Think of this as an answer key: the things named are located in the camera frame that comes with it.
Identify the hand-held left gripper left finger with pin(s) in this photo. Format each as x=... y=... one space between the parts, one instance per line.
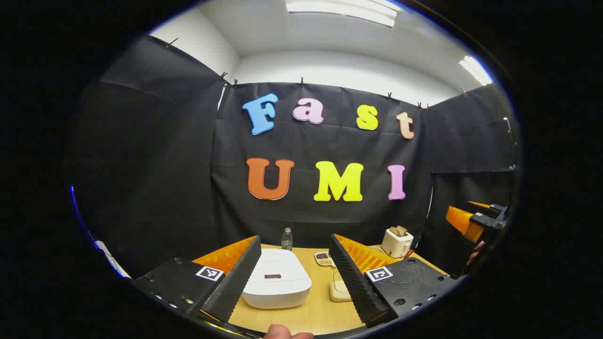
x=235 y=282

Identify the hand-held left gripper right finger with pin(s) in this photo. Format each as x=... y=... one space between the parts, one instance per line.
x=353 y=282

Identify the white toaster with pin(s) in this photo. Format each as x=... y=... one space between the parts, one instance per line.
x=395 y=246

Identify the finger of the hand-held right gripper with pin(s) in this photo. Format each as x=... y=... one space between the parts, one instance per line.
x=478 y=205
x=464 y=222

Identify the clear plastic water bottle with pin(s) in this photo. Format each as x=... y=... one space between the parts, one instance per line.
x=287 y=240

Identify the long ceiling light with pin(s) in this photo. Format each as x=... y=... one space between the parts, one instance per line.
x=476 y=70
x=341 y=12

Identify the white rice cooker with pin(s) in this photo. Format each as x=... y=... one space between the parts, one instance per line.
x=282 y=287

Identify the white divided grain dish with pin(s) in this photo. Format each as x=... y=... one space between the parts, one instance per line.
x=323 y=257

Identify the metal backdrop stand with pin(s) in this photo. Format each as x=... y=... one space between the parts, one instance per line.
x=511 y=136

